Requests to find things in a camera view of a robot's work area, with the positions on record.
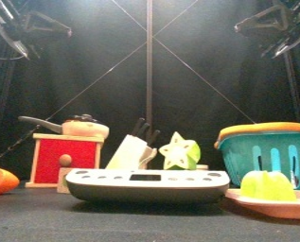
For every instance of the green starfruit star slice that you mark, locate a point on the green starfruit star slice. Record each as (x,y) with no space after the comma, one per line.
(177,154)

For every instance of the green starfruit base piece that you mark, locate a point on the green starfruit base piece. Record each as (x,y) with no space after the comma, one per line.
(268,187)

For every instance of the black toy pot lid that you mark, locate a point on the black toy pot lid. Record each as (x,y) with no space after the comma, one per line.
(82,118)

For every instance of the teal basket orange rim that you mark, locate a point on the teal basket orange rim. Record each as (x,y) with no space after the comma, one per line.
(240,151)

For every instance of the red wooden drawer box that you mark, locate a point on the red wooden drawer box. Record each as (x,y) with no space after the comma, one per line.
(50,157)

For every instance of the white toy knife block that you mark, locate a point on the white toy knife block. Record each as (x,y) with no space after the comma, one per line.
(128,154)

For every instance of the small beige toy piece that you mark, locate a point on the small beige toy piece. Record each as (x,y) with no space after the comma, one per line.
(202,167)

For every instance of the orange toy fruit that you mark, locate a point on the orange toy fruit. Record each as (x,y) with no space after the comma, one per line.
(1,182)

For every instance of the small beige wooden block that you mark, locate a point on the small beige wooden block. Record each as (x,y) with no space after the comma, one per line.
(63,181)

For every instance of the pink toy plate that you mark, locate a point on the pink toy plate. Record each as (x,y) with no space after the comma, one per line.
(273,208)

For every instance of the white grey kitchen scale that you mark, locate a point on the white grey kitchen scale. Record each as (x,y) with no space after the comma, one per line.
(147,189)

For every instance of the dark slanted frame pole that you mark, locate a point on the dark slanted frame pole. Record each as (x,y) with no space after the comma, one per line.
(294,88)

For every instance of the vertical metal frame pole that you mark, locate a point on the vertical metal frame pole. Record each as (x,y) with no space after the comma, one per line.
(149,69)

